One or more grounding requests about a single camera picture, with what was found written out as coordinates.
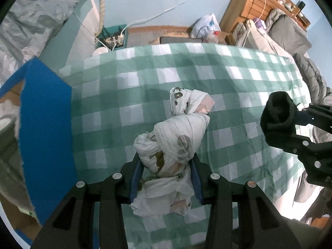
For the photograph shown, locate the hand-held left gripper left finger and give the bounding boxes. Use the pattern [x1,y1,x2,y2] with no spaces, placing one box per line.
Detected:
[30,158,144,249]

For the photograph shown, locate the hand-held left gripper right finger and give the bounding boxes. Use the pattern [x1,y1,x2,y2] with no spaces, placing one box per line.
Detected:
[190,153,303,249]

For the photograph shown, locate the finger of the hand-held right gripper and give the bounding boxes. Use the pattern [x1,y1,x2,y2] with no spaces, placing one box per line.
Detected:
[268,134,332,159]
[295,103,332,131]

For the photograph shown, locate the black sock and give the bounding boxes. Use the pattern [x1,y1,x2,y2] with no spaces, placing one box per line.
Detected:
[260,91,299,146]

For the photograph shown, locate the white printed cloth bundle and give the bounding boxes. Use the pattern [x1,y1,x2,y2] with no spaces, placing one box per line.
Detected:
[130,87,216,216]

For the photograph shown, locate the cardboard box with blue edges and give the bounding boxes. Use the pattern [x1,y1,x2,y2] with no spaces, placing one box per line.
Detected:
[0,57,73,247]

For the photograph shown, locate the grey pillow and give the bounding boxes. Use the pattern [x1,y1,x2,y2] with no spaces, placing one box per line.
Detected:
[266,8,313,56]

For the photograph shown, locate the green checkered blanket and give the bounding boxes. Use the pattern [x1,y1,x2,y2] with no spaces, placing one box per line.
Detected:
[59,42,312,249]

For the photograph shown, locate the small brown cardboard box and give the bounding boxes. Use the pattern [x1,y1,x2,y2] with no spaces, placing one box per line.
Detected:
[215,31,235,45]

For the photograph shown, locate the wooden bed headboard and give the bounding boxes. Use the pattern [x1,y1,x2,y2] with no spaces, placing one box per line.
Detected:
[220,0,311,44]

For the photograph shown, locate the white cylindrical appliance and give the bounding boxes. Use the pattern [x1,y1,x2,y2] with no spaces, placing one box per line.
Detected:
[92,47,111,57]

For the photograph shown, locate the white plastic bag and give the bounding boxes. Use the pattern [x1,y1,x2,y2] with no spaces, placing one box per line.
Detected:
[190,13,221,39]

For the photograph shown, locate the white power strip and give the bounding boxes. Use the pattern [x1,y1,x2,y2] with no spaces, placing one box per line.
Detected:
[102,33,125,45]

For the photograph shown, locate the brown worn mat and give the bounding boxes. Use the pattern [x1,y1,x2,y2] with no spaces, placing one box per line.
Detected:
[127,25,194,46]

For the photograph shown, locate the silver crinkled cover sheet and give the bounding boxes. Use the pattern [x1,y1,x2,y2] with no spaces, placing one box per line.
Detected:
[0,0,96,83]

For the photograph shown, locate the white charger cable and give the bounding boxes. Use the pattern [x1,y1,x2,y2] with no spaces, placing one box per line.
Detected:
[248,0,267,33]

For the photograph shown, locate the power strip with cables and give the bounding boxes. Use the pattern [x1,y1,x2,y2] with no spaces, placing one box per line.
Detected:
[97,24,129,50]

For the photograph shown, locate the white power cable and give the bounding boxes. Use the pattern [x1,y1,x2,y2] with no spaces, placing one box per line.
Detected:
[75,6,174,51]

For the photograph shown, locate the beige thick rope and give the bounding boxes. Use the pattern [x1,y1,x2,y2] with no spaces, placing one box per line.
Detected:
[95,0,107,38]

